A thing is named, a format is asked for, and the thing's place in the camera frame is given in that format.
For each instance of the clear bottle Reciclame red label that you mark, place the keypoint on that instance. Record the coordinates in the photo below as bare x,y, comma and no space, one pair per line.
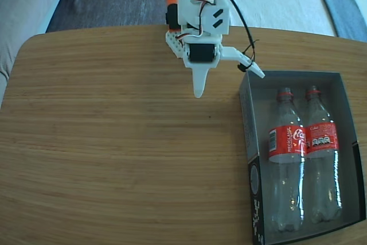
286,144

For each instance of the clear bottle barcode red label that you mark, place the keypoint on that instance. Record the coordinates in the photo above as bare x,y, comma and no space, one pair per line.
322,139

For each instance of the grey cardboard box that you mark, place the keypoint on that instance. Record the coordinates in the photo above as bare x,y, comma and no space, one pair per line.
348,113

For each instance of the orange and black clamp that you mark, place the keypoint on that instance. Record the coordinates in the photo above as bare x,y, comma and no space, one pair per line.
171,9

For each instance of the white cloth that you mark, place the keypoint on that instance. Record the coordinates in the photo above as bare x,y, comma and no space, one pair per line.
286,4

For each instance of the light beige sofa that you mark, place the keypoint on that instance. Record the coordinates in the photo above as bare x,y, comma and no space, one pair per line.
23,12

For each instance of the flat white camera plate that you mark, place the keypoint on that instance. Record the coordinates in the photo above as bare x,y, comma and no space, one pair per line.
243,60

